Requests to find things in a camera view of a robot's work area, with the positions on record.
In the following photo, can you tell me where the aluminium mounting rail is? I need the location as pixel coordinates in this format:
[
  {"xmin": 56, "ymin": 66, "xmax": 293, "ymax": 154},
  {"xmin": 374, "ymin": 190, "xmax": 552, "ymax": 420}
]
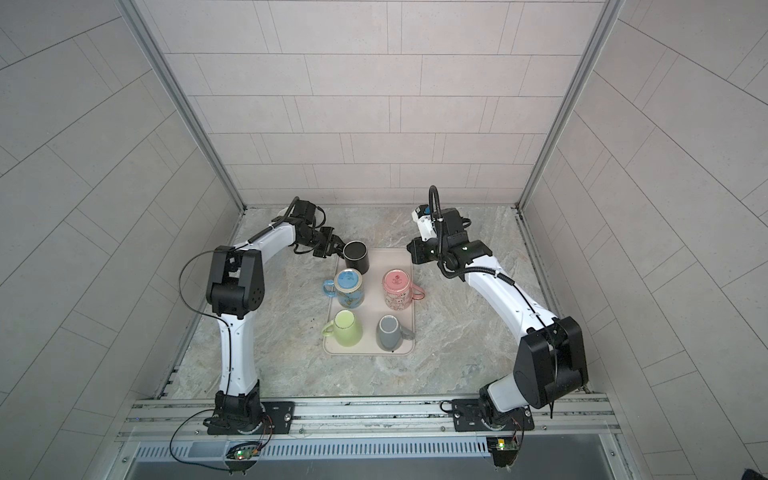
[{"xmin": 116, "ymin": 394, "xmax": 621, "ymax": 441}]

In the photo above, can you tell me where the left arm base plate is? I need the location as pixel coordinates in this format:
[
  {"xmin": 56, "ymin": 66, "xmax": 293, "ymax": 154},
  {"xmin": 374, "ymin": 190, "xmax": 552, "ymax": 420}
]
[{"xmin": 203, "ymin": 397, "xmax": 296, "ymax": 435}]

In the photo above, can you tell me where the right circuit board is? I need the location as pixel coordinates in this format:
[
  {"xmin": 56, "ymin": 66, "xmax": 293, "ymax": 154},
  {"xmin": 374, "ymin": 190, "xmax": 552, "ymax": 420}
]
[{"xmin": 486, "ymin": 437, "xmax": 521, "ymax": 468}]

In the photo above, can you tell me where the circuit board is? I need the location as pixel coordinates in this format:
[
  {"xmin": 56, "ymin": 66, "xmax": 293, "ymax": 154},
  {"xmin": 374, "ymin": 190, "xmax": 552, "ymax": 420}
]
[
  {"xmin": 225, "ymin": 441, "xmax": 263, "ymax": 461},
  {"xmin": 486, "ymin": 437, "xmax": 521, "ymax": 468}
]

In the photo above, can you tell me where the right corner metal profile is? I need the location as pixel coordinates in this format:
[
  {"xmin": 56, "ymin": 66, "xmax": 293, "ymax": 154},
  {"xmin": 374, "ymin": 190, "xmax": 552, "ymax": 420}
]
[{"xmin": 517, "ymin": 0, "xmax": 624, "ymax": 212}]

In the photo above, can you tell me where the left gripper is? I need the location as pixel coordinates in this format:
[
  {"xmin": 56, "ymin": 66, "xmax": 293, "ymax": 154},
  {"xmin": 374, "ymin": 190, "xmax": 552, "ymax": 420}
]
[{"xmin": 298, "ymin": 225, "xmax": 346, "ymax": 258}]

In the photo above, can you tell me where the beige tray mat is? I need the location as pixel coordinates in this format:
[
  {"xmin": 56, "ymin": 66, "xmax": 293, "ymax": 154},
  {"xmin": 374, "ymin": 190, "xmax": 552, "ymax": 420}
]
[{"xmin": 323, "ymin": 247, "xmax": 416, "ymax": 357}]

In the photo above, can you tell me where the corner metal profile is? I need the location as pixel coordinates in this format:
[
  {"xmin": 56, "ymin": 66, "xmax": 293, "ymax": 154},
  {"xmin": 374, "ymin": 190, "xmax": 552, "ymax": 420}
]
[
  {"xmin": 517, "ymin": 0, "xmax": 624, "ymax": 212},
  {"xmin": 115, "ymin": 0, "xmax": 247, "ymax": 214}
]

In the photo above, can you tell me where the white ventilation grille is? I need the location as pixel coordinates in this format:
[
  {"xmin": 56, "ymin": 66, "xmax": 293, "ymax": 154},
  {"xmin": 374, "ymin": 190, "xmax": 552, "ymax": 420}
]
[{"xmin": 135, "ymin": 437, "xmax": 490, "ymax": 464}]

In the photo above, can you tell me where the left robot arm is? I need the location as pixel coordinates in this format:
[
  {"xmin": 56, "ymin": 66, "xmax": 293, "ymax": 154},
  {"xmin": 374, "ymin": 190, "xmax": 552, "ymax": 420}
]
[{"xmin": 204, "ymin": 219, "xmax": 346, "ymax": 435}]

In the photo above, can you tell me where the left circuit board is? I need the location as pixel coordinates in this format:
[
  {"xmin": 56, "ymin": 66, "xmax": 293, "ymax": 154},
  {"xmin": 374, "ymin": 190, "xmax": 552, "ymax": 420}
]
[{"xmin": 225, "ymin": 441, "xmax": 263, "ymax": 461}]

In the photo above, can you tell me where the left corner metal profile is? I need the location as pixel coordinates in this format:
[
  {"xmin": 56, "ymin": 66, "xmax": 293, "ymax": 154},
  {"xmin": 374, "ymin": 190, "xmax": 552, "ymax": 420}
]
[{"xmin": 115, "ymin": 0, "xmax": 247, "ymax": 214}]

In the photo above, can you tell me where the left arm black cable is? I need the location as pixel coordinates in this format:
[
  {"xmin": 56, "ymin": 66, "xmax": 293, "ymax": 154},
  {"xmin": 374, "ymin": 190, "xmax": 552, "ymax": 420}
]
[{"xmin": 178, "ymin": 248, "xmax": 232, "ymax": 397}]

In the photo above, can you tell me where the light green mug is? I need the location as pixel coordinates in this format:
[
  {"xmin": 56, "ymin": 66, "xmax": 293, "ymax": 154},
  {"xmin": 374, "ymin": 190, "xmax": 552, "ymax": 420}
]
[{"xmin": 322, "ymin": 310, "xmax": 363, "ymax": 348}]

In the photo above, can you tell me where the blue patterned mug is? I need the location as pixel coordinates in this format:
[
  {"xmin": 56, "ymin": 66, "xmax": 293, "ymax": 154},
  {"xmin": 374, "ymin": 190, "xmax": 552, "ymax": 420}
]
[{"xmin": 322, "ymin": 268, "xmax": 365, "ymax": 309}]

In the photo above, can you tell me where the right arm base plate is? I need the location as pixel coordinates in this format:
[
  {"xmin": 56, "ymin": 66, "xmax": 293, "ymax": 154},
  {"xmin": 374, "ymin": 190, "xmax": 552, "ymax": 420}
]
[{"xmin": 449, "ymin": 398, "xmax": 535, "ymax": 432}]

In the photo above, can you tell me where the black mug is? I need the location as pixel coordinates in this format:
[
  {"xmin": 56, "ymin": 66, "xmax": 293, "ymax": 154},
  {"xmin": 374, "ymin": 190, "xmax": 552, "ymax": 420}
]
[{"xmin": 342, "ymin": 241, "xmax": 370, "ymax": 275}]

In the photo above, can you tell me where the grey mug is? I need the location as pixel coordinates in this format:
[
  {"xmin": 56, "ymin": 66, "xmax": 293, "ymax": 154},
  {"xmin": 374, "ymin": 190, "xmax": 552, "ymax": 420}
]
[{"xmin": 376, "ymin": 315, "xmax": 415, "ymax": 352}]

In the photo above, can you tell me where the pink patterned mug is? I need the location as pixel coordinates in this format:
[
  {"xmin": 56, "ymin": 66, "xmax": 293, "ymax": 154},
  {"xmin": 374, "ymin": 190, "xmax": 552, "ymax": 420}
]
[{"xmin": 382, "ymin": 269, "xmax": 426, "ymax": 311}]

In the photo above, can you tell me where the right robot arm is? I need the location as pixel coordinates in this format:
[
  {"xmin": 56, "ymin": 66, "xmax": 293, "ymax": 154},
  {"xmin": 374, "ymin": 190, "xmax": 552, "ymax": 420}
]
[{"xmin": 407, "ymin": 237, "xmax": 589, "ymax": 427}]

